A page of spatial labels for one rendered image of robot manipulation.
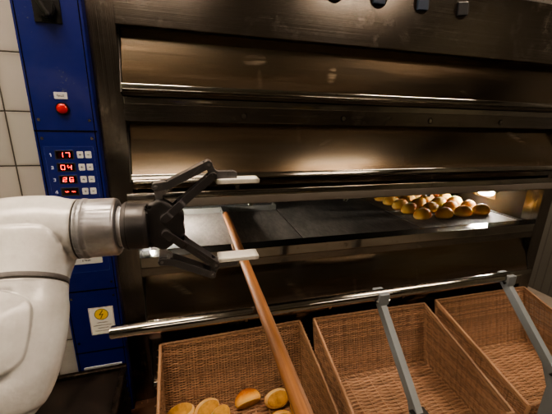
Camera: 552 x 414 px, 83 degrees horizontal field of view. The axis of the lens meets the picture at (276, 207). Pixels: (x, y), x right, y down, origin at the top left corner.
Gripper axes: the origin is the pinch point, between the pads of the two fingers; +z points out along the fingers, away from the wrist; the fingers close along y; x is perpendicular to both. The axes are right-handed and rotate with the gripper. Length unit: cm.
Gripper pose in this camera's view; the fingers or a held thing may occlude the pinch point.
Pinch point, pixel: (250, 218)
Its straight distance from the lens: 54.2
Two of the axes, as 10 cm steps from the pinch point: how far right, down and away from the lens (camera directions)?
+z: 9.6, -0.5, 2.6
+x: 2.7, 2.7, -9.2
